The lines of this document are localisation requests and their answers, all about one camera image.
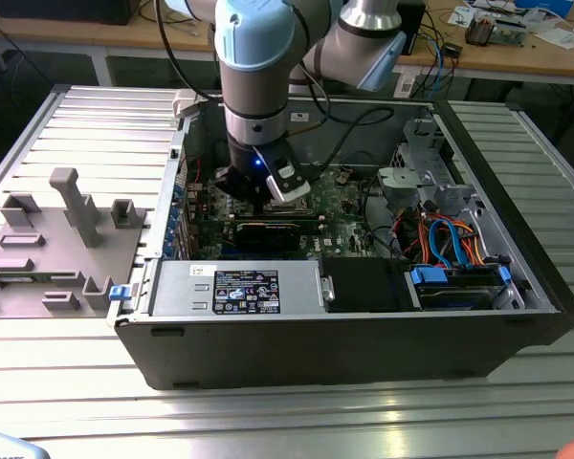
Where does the CPU socket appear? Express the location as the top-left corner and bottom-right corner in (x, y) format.
(262, 198), (313, 215)

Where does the CPU cooler heat sink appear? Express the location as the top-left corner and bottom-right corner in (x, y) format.
(464, 10), (499, 48)

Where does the white paper label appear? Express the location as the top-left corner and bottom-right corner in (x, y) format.
(394, 75), (416, 100)

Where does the green motherboard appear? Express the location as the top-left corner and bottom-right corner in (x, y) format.
(185, 161), (382, 262)

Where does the wooden desk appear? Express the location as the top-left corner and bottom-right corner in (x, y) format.
(0, 0), (574, 88)

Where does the white paper sheet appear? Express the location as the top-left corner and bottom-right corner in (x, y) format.
(530, 26), (574, 50)
(447, 3), (475, 29)

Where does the silver power supply unit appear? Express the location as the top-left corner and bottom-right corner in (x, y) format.
(148, 260), (326, 317)

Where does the blue disk carrier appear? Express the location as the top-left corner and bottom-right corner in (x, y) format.
(409, 265), (512, 312)

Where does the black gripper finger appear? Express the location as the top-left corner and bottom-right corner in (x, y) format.
(213, 164), (269, 215)

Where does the grey metal drive cage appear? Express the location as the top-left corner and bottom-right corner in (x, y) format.
(376, 117), (482, 219)

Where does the orange wire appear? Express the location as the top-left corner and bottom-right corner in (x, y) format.
(392, 209), (431, 264)
(453, 220), (488, 267)

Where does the black PC case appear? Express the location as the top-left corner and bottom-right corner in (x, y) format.
(105, 88), (574, 392)

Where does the black graphics card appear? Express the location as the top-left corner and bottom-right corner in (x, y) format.
(235, 219), (301, 253)

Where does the grey plastic latch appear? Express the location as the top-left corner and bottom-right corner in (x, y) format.
(170, 88), (203, 119)

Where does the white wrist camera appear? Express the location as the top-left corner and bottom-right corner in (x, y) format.
(254, 142), (313, 205)

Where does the grey parts rack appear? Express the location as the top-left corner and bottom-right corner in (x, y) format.
(0, 166), (149, 320)

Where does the hard disk drive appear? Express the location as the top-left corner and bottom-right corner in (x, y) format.
(418, 285), (497, 312)

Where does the grey electronic device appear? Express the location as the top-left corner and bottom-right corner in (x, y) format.
(495, 16), (528, 48)

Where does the blue wire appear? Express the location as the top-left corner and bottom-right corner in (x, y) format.
(426, 213), (470, 269)

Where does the white plastic device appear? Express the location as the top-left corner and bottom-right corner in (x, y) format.
(0, 428), (47, 459)

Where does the blue box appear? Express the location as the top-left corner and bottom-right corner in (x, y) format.
(514, 0), (574, 15)

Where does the black upright box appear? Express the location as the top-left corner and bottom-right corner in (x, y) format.
(400, 0), (428, 57)

